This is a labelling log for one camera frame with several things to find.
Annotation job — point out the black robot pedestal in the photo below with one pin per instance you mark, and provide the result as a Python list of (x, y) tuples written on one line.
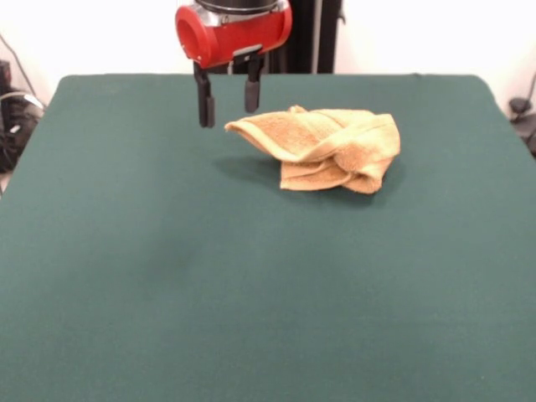
[(310, 42)]

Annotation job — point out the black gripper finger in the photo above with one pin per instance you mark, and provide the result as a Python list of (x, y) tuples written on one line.
[(208, 111), (252, 96)]

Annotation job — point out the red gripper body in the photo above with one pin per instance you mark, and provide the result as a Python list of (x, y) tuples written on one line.
[(243, 37)]

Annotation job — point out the tan terry towel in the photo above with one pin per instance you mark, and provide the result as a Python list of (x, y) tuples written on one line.
[(293, 134)]

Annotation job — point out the dark green tablecloth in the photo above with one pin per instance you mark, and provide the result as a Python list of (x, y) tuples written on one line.
[(167, 251)]

